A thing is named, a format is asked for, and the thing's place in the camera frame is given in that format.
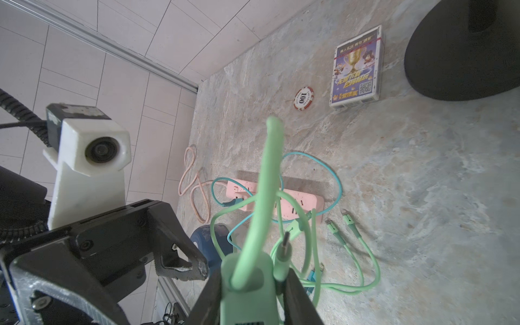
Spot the pink power strip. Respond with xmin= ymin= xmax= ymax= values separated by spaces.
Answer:
xmin=226 ymin=179 xmax=324 ymax=221

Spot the teal charging cable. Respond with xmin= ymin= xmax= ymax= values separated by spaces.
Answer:
xmin=210 ymin=151 xmax=343 ymax=251

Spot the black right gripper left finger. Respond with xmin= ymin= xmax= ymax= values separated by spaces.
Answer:
xmin=185 ymin=269 xmax=222 ymax=325

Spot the red white poker chip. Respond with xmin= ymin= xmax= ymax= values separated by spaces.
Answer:
xmin=293 ymin=86 xmax=314 ymax=111

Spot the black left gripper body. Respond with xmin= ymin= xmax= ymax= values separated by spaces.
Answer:
xmin=1 ymin=169 xmax=161 ymax=324

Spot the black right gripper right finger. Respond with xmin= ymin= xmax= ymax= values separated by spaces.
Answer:
xmin=282 ymin=268 xmax=324 ymax=325

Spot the green charging cable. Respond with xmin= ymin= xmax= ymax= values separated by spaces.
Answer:
xmin=209 ymin=115 xmax=382 ymax=322

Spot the black microphone stand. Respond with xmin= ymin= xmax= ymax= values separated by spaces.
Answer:
xmin=404 ymin=1 xmax=519 ymax=102

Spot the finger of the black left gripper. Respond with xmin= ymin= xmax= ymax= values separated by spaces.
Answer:
xmin=148 ymin=201 xmax=209 ymax=282

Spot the green power adapter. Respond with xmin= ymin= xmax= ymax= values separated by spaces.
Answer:
xmin=219 ymin=252 xmax=279 ymax=324

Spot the purple playing card box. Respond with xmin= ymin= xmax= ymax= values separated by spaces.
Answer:
xmin=329 ymin=25 xmax=384 ymax=108

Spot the blue cordless meat grinder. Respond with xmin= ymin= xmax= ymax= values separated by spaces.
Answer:
xmin=190 ymin=223 xmax=234 ymax=276

